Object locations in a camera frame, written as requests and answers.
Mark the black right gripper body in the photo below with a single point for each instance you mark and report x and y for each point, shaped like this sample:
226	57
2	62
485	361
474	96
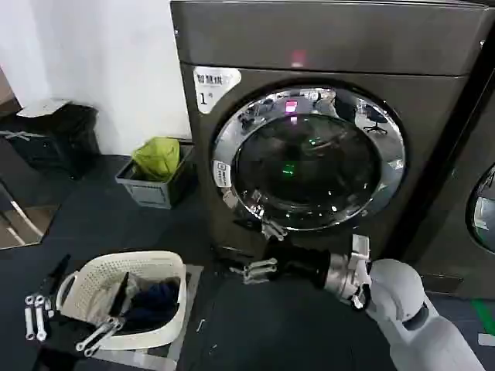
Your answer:
303	263

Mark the round glass dryer door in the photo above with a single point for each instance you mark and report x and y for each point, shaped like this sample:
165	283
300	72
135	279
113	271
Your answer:
309	170

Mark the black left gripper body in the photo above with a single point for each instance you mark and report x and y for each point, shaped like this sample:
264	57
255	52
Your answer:
62	348

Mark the grey dryer with label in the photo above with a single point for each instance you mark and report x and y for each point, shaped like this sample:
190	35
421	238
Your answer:
332	42

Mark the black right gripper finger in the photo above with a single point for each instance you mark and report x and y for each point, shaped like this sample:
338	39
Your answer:
261	271
272	230

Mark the black storage box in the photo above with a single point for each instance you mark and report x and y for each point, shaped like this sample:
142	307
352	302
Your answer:
50	143

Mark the round door of unlabelled dryer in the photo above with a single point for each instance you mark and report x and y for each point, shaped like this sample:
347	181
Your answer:
483	216

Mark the grey plastic crate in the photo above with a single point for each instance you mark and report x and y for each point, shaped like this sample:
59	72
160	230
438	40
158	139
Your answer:
151	193

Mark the white perforated laundry basket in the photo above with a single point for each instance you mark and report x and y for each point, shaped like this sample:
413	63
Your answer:
154	278

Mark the green cloth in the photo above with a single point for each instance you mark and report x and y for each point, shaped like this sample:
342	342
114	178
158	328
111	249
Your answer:
156	158

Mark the white numbered label sticker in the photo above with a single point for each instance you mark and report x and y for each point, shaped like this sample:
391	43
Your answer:
209	90

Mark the dark blue cloth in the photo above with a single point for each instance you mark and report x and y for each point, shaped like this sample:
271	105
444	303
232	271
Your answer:
154	301

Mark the small white door sticker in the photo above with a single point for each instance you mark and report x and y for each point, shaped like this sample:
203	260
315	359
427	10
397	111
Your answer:
222	174

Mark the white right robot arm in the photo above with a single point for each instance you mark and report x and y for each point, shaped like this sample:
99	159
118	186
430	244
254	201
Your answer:
410	309

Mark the green floor tape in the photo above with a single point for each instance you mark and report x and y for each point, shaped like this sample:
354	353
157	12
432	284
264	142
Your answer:
479	315

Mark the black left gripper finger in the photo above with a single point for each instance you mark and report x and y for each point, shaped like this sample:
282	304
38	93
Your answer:
104	332
36	315

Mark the white floor tape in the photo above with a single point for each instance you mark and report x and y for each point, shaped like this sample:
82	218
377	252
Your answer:
487	339

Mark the small metal hex key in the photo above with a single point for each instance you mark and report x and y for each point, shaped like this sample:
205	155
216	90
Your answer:
200	325

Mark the grey dryer without label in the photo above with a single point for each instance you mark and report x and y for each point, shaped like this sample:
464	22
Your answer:
460	201

